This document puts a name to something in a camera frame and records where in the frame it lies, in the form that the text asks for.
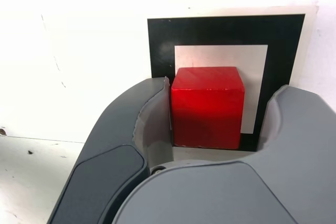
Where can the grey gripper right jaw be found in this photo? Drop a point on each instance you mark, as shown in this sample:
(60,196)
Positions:
(236,195)

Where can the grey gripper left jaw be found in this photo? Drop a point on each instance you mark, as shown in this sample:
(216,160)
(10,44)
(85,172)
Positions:
(105,155)

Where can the red cube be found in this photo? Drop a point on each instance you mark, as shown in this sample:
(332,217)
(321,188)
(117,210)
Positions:
(207,108)

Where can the black tape square outline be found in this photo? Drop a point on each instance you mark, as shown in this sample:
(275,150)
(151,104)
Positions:
(223,31)

